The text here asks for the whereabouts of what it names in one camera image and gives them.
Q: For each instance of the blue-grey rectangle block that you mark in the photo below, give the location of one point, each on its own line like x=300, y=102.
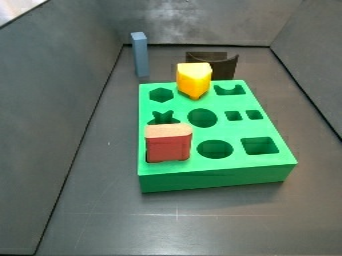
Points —
x=141, y=53

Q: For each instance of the green shape sorter board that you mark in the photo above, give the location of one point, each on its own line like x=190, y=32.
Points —
x=237, y=148

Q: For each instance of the red rounded block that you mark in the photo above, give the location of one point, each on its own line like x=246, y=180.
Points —
x=168, y=142

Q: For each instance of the yellow pentagon block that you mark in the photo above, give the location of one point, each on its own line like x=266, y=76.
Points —
x=194, y=78

